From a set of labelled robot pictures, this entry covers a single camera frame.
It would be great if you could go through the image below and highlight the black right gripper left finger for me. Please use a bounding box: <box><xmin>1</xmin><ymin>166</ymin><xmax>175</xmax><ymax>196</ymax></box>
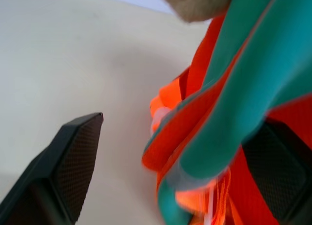
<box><xmin>0</xmin><ymin>112</ymin><xmax>104</xmax><ymax>225</ymax></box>

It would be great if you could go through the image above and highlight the beige plush toy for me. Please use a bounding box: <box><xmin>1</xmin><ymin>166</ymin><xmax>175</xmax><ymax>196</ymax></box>
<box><xmin>156</xmin><ymin>0</ymin><xmax>236</xmax><ymax>23</ymax></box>

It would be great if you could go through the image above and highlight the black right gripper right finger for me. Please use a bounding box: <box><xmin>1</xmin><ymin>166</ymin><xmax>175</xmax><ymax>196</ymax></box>
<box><xmin>242</xmin><ymin>116</ymin><xmax>312</xmax><ymax>225</ymax></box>

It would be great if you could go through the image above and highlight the orange and teal backpack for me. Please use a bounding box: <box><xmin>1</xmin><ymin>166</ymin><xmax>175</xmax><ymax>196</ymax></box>
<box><xmin>142</xmin><ymin>0</ymin><xmax>312</xmax><ymax>225</ymax></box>

